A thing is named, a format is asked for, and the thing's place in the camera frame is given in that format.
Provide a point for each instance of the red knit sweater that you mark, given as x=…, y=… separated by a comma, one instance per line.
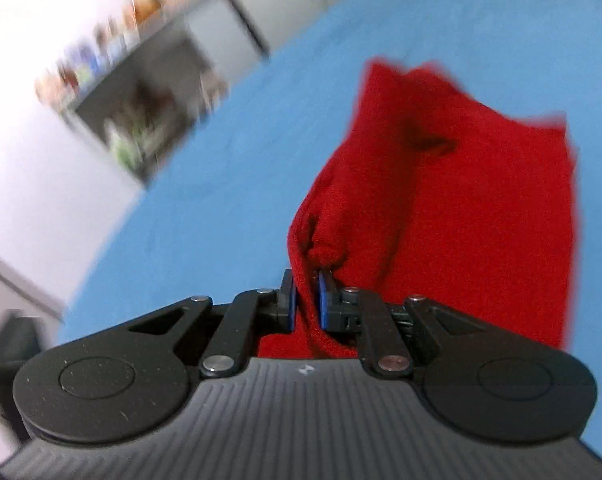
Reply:
x=456, y=220

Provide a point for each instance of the blue bed sheet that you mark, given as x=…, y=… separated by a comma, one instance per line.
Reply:
x=231, y=185

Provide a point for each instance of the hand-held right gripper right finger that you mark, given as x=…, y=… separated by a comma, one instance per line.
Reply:
x=324, y=305

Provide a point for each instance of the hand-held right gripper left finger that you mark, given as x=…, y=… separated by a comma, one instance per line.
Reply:
x=291, y=305

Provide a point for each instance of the cluttered white shelf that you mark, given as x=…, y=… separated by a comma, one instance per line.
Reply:
x=131, y=85

